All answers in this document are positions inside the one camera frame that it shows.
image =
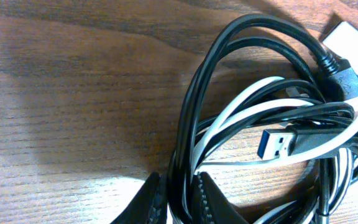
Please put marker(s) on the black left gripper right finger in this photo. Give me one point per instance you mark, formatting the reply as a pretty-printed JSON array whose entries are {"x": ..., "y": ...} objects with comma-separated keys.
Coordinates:
[{"x": 208, "y": 204}]

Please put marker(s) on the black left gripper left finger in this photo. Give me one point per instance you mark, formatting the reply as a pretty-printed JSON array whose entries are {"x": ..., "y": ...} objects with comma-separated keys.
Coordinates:
[{"x": 149, "y": 206}]

